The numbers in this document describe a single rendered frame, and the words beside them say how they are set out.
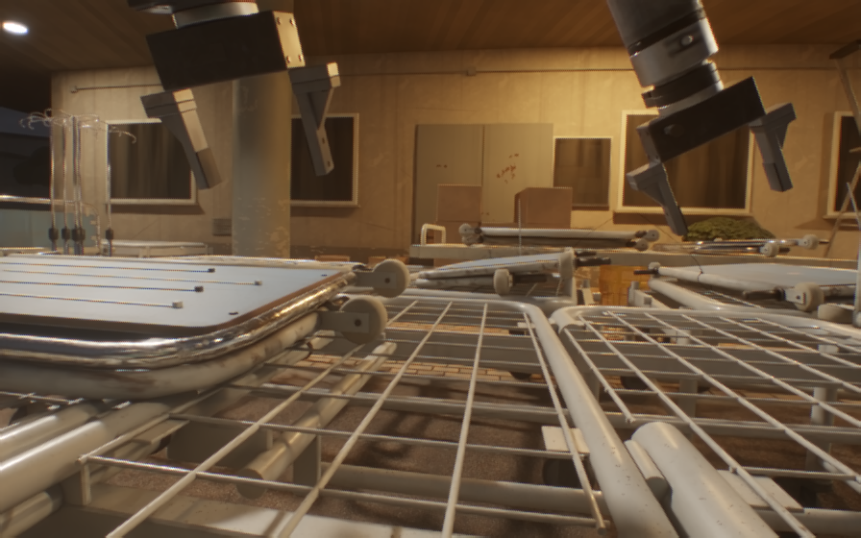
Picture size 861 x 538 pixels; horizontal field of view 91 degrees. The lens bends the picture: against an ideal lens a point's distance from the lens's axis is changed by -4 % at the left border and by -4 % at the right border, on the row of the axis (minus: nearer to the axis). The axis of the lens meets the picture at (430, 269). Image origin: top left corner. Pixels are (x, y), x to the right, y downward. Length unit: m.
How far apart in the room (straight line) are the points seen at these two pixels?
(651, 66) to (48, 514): 0.69
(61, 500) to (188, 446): 0.11
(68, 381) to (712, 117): 0.71
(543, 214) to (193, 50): 3.69
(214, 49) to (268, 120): 4.52
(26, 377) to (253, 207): 4.46
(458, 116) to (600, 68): 2.01
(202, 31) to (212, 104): 7.59
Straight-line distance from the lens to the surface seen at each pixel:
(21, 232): 2.99
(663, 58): 0.62
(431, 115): 6.69
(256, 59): 0.47
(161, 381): 0.41
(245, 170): 4.95
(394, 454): 1.39
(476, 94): 6.70
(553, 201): 4.05
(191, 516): 0.36
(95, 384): 0.43
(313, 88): 0.46
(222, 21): 0.48
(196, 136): 0.54
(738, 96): 0.66
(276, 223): 4.90
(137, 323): 0.49
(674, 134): 0.60
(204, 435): 0.47
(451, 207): 3.93
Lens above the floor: 0.64
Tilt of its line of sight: 4 degrees down
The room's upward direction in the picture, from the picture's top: 2 degrees clockwise
